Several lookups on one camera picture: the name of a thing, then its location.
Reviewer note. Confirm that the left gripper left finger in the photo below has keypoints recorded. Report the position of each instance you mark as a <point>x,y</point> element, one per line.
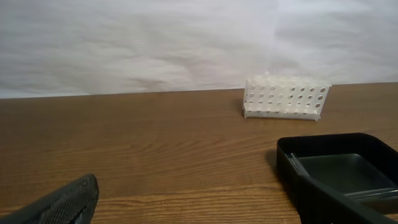
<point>62,202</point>

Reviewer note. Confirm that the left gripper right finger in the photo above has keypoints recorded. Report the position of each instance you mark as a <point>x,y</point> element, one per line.
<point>323,202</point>

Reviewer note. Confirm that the clear test tube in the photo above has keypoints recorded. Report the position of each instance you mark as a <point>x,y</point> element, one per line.
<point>297,163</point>
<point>379,191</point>

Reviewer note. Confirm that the black tray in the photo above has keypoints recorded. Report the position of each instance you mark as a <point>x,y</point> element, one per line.
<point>326,146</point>

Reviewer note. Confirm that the white test tube rack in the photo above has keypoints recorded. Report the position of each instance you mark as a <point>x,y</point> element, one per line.
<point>280,96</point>

